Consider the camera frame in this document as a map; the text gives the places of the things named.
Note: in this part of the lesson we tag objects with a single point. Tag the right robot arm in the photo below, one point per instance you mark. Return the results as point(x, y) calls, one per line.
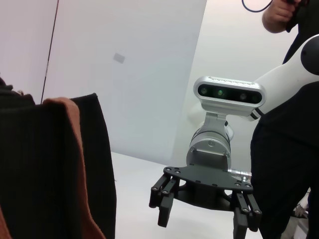
point(211, 144)

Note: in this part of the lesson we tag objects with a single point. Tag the silver zipper pull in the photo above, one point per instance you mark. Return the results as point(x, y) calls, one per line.
point(20, 93)

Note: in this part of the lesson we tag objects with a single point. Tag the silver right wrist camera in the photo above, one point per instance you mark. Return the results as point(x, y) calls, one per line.
point(229, 93)

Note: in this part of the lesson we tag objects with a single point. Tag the person in black clothes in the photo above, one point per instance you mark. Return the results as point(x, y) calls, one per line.
point(286, 161)

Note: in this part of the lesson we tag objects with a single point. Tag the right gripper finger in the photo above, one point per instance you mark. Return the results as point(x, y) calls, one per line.
point(245, 214)
point(164, 196)

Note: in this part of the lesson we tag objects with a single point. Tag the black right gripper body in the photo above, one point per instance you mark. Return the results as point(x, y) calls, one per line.
point(207, 184)

